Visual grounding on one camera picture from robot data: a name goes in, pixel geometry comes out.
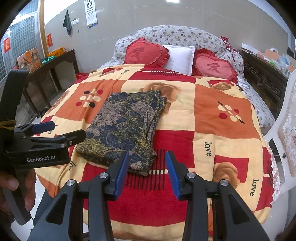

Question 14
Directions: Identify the white ornate upholstered chair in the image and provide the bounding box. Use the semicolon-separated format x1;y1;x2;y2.
264;71;295;193

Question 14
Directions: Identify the floral bed sheet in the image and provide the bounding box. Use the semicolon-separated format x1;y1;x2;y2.
237;77;275;135

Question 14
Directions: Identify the dark wooden side table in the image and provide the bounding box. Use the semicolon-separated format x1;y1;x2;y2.
23;49;80;114

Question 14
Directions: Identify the red heart pillow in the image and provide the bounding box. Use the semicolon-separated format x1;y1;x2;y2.
123;38;170;67
192;48;238;84

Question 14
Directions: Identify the person's left hand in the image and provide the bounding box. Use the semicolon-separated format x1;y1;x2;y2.
0;169;37;216

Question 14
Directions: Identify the red paper wall decoration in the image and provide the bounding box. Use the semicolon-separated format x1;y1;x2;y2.
47;34;53;47

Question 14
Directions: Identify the dark floral patterned shirt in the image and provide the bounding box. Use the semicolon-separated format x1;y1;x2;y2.
76;90;167;176

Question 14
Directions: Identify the left red heart pillow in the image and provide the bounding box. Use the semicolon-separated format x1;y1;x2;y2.
123;38;170;67

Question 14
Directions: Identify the right red heart pillow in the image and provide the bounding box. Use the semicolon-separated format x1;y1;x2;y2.
192;48;238;84

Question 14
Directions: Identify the brown gift box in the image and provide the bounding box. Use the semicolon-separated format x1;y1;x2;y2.
16;47;41;73

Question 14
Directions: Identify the white square pillow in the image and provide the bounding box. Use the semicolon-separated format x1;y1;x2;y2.
163;45;195;75

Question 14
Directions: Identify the dark hanging cloth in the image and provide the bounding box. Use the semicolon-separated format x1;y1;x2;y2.
63;11;72;35

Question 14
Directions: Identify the green bundle on table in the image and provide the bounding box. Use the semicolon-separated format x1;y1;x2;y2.
42;55;56;65

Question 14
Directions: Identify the floral padded headboard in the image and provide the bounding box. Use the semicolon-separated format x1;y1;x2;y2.
110;25;244;78

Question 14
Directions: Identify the orange basket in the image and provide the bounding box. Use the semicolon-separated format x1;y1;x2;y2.
47;47;67;58

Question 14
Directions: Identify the carved dark wooden cabinet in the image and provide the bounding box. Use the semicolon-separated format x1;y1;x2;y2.
239;49;287;118

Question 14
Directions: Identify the eye chart wall poster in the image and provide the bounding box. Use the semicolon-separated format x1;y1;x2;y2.
84;0;98;28

